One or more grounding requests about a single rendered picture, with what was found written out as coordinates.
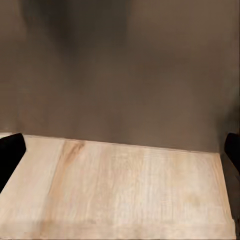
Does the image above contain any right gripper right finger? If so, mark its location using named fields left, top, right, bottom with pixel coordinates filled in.
left=224, top=132, right=240, bottom=173

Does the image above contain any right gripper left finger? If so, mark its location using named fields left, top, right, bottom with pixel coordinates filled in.
left=0, top=133, right=26, bottom=193

